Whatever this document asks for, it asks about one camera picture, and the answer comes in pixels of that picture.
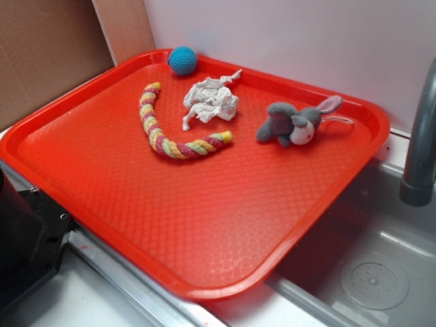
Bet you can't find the gray plush bunny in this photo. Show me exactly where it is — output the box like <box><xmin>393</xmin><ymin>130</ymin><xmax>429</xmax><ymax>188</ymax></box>
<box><xmin>255</xmin><ymin>95</ymin><xmax>354</xmax><ymax>148</ymax></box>

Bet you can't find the gray faucet spout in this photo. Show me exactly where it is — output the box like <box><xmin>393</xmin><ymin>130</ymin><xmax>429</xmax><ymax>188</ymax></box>
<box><xmin>399</xmin><ymin>62</ymin><xmax>435</xmax><ymax>206</ymax></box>

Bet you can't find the multicolour twisted rope toy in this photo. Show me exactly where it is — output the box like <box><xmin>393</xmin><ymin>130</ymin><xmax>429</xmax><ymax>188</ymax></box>
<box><xmin>138</xmin><ymin>82</ymin><xmax>234</xmax><ymax>160</ymax></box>

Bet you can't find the blue crocheted ball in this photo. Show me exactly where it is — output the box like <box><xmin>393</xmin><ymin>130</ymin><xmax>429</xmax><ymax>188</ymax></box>
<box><xmin>168</xmin><ymin>46</ymin><xmax>198</xmax><ymax>76</ymax></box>

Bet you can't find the gray sink basin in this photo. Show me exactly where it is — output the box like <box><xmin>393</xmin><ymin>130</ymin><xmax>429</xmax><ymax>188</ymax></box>
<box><xmin>208</xmin><ymin>161</ymin><xmax>435</xmax><ymax>326</ymax></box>

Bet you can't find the red plastic tray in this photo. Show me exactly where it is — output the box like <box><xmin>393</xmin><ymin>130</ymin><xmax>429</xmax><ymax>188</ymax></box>
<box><xmin>1</xmin><ymin>49</ymin><xmax>390</xmax><ymax>301</ymax></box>

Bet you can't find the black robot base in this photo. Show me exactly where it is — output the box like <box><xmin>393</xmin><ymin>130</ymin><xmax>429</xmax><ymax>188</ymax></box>
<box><xmin>1</xmin><ymin>172</ymin><xmax>72</xmax><ymax>312</ymax></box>

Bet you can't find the brown cardboard panel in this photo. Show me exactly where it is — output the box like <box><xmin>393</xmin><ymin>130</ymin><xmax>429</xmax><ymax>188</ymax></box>
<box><xmin>1</xmin><ymin>1</ymin><xmax>155</xmax><ymax>130</ymax></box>

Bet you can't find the sink drain cover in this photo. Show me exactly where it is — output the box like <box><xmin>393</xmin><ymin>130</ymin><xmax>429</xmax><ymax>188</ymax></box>
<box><xmin>339</xmin><ymin>254</ymin><xmax>409</xmax><ymax>311</ymax></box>

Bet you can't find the crumpled white paper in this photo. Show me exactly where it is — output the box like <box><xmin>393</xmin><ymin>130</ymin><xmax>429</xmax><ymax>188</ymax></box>
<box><xmin>182</xmin><ymin>69</ymin><xmax>242</xmax><ymax>131</ymax></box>

